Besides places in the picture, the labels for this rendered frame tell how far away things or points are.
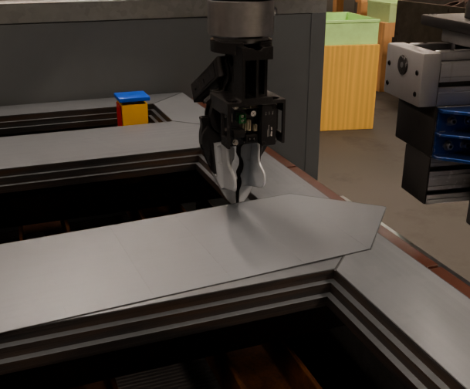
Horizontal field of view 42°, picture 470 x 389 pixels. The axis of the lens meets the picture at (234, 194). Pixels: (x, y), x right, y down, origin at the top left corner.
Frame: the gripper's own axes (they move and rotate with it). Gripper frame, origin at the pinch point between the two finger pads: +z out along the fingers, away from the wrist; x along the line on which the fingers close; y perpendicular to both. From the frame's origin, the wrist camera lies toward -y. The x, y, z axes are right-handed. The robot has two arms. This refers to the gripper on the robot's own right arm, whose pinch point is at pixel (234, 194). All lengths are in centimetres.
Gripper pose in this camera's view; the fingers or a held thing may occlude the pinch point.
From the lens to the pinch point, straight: 79.5
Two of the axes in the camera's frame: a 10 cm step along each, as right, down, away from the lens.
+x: 9.4, -1.3, 3.3
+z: 0.0, 9.3, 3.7
